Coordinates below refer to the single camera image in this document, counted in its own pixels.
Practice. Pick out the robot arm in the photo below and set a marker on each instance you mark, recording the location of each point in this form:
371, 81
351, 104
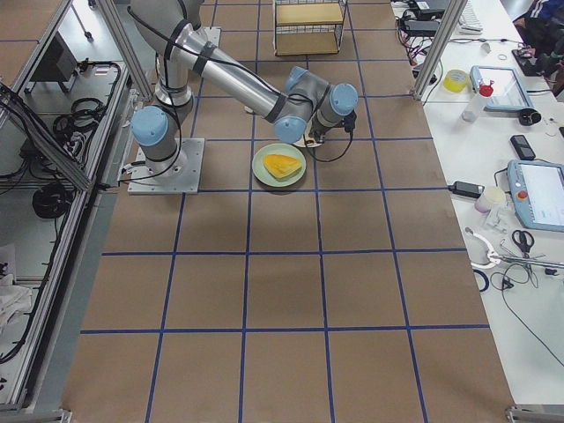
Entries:
308, 105

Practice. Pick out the orange toast on plate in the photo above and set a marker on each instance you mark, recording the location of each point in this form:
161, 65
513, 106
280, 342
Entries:
281, 166

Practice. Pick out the light green plate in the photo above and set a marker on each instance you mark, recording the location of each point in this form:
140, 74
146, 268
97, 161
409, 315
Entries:
264, 176

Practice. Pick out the white plastic cup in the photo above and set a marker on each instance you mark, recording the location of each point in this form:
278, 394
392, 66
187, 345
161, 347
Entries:
490, 198

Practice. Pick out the white bottle red cap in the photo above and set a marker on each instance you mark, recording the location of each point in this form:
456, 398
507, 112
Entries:
478, 103

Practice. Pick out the yellow tape roll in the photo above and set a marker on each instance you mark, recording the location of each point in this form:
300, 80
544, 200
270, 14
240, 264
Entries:
455, 80

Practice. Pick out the black power adapter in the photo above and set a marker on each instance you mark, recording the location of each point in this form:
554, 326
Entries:
418, 28

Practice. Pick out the black scissors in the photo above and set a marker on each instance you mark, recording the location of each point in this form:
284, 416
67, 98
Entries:
524, 240

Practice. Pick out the black phone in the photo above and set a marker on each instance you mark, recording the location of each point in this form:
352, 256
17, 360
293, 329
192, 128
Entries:
522, 147

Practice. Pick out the blue teach pendant lower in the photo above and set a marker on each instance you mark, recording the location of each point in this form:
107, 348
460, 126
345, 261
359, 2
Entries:
536, 189

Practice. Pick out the blue teach pendant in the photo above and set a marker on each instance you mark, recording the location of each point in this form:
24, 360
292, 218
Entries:
536, 189
509, 93

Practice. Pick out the blue teach pendant upper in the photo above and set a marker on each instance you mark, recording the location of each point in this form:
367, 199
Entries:
509, 93

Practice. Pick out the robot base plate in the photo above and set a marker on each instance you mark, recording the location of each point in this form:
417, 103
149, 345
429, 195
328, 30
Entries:
183, 177

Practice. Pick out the aluminium frame post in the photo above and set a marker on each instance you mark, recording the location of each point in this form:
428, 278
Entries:
447, 26

